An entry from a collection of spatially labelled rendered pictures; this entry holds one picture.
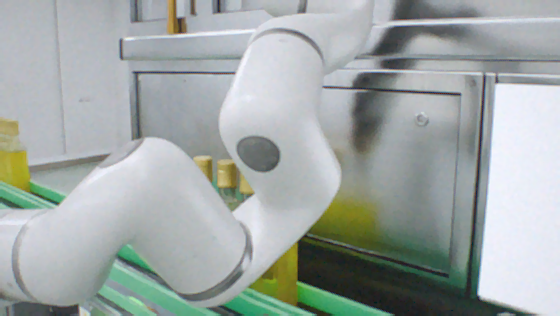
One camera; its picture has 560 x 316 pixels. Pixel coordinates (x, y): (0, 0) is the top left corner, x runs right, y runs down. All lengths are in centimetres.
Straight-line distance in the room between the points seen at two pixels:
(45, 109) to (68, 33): 102
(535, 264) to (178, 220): 52
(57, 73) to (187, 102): 584
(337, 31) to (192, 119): 70
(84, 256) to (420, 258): 57
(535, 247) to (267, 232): 42
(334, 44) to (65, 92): 658
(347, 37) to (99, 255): 33
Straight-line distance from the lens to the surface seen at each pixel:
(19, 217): 49
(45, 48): 696
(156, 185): 38
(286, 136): 42
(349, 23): 56
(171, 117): 127
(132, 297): 97
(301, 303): 89
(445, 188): 79
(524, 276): 78
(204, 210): 41
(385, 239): 86
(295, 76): 45
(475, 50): 76
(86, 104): 719
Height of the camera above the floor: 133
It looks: 11 degrees down
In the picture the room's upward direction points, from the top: straight up
